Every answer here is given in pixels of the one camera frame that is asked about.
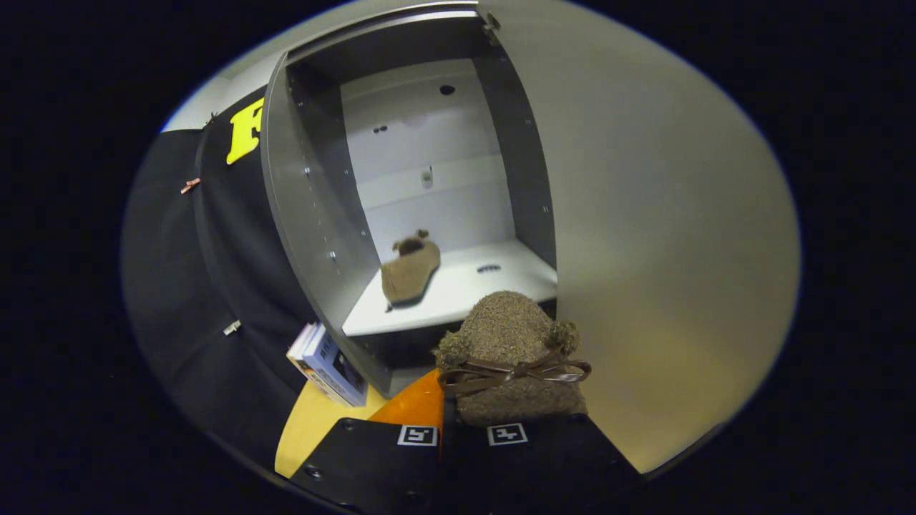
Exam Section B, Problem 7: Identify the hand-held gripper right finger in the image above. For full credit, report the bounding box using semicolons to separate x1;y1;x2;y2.
442;397;643;515

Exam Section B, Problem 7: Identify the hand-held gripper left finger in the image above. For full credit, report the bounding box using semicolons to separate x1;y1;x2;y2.
290;368;444;515

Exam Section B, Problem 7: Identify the brown fuzzy shoe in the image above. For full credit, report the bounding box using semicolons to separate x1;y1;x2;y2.
433;290;593;428
379;229;442;310

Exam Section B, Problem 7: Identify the beige shoe cabinet door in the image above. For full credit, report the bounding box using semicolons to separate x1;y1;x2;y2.
476;0;802;474

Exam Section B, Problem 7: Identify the blue cover book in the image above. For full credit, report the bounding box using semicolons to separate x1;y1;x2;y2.
302;325;369;408

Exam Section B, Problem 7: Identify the black backdrop cloth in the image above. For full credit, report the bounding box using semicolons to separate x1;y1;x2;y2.
120;86;319;466

